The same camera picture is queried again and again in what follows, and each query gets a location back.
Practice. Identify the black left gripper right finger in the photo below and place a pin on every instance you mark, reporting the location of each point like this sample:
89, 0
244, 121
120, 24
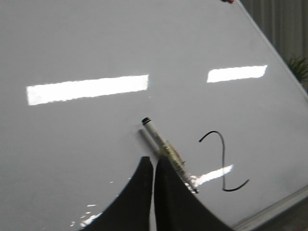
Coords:
176, 208

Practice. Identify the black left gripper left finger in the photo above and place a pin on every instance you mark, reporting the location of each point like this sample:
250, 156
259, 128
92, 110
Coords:
130, 211

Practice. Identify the white black-tip whiteboard marker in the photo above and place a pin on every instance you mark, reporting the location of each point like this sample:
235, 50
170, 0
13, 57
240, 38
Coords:
169, 151

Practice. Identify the large white whiteboard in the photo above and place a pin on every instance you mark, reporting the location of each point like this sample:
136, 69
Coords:
77, 77

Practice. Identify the green potted plant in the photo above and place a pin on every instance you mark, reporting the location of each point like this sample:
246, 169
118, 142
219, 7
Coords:
299, 67

